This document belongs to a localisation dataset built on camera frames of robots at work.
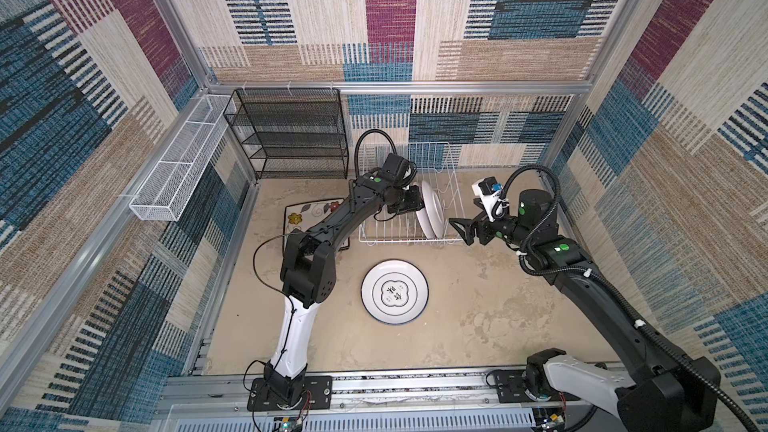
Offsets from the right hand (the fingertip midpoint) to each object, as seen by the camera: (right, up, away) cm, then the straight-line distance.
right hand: (464, 214), depth 76 cm
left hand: (-9, +3, +15) cm, 17 cm away
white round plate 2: (-9, -2, +13) cm, 16 cm away
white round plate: (-17, -24, +13) cm, 32 cm away
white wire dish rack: (-1, +18, +44) cm, 47 cm away
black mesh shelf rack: (-54, +28, +35) cm, 71 cm away
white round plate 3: (-6, +1, +15) cm, 16 cm away
